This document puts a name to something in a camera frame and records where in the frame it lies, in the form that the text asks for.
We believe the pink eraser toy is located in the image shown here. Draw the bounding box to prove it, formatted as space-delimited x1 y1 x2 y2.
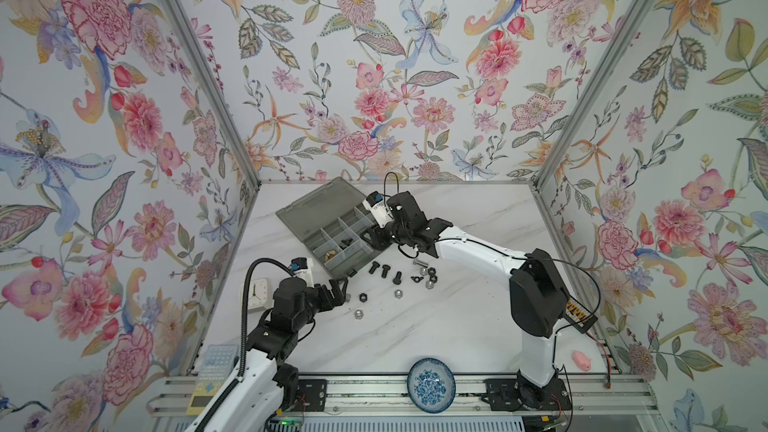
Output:
571 351 592 372

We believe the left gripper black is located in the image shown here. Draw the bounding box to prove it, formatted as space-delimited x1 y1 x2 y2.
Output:
291 275 348 334

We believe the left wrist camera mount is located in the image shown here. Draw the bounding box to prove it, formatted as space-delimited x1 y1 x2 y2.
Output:
290 257 314 287

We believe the white square clock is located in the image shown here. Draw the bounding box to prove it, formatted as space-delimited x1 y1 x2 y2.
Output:
242 278 272 313

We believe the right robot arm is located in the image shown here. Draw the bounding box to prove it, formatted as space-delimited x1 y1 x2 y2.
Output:
362 192 597 410

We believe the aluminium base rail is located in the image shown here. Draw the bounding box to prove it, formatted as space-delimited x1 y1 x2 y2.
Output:
148 373 660 418

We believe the blue white patterned plate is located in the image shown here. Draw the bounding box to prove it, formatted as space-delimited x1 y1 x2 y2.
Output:
406 358 456 414

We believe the yellow green device on rail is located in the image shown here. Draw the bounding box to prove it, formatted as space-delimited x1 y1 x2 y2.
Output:
186 344 239 416

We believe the grey plastic organizer box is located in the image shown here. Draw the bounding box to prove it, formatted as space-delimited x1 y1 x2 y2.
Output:
276 178 396 280

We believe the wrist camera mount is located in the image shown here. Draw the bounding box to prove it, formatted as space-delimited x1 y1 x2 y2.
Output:
363 192 394 228
290 257 314 287

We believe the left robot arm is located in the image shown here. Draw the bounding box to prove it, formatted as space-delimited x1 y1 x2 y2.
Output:
187 257 348 431

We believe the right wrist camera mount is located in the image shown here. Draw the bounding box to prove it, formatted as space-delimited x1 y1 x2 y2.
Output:
363 192 394 228

